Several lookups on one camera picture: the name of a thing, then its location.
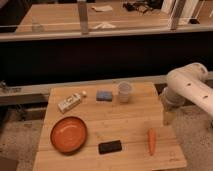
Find grey metal post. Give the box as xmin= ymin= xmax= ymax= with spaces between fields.
xmin=169 ymin=0 xmax=186 ymax=30
xmin=77 ymin=0 xmax=89 ymax=34

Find black cables and devices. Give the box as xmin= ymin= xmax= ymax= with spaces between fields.
xmin=122 ymin=0 xmax=151 ymax=14

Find orange ceramic bowl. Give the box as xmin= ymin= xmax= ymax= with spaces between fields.
xmin=50 ymin=116 xmax=87 ymax=153

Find grey metal post left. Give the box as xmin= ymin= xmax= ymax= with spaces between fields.
xmin=77 ymin=0 xmax=89 ymax=34

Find white labelled bottle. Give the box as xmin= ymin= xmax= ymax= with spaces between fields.
xmin=58 ymin=91 xmax=87 ymax=113

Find orange carrot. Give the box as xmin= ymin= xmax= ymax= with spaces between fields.
xmin=148 ymin=128 xmax=156 ymax=156

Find grey metal rail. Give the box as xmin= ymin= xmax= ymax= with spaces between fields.
xmin=0 ymin=71 xmax=213 ymax=107

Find grey metal post right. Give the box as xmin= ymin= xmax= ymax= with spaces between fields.
xmin=169 ymin=0 xmax=186 ymax=30

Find black rectangular block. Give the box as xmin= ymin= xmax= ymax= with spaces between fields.
xmin=98 ymin=140 xmax=122 ymax=154

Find wooden background table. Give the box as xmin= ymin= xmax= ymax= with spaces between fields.
xmin=16 ymin=2 xmax=170 ymax=32

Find white crumpled cloth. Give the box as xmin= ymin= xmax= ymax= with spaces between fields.
xmin=93 ymin=22 xmax=116 ymax=29

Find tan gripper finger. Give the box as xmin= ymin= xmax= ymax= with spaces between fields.
xmin=163 ymin=111 xmax=176 ymax=125

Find blue sponge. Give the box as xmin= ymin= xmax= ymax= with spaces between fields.
xmin=96 ymin=91 xmax=113 ymax=102

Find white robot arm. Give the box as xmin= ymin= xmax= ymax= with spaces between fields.
xmin=160 ymin=63 xmax=213 ymax=125

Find white paper on table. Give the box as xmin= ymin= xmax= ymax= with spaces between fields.
xmin=91 ymin=5 xmax=113 ymax=12

